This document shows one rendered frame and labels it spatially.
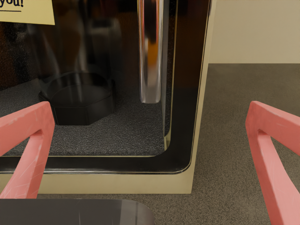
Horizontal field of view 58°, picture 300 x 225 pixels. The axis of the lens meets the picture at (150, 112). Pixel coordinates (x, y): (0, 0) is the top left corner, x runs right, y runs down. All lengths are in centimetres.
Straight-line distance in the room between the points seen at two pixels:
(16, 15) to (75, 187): 22
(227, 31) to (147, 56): 55
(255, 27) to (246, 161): 40
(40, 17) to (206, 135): 32
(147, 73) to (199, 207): 22
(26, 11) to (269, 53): 63
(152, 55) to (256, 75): 51
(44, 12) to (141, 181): 22
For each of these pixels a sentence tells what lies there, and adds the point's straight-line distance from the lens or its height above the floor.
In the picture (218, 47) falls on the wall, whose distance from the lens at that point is 72.
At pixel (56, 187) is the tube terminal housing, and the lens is 37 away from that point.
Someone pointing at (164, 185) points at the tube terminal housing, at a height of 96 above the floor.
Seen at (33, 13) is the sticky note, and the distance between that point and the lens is 24.
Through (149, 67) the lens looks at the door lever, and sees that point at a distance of 18.
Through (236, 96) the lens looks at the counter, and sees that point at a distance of 58.
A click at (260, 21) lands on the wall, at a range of 73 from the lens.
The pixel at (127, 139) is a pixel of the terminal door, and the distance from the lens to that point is 28.
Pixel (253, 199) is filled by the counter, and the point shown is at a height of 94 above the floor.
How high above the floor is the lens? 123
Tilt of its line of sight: 35 degrees down
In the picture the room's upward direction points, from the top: straight up
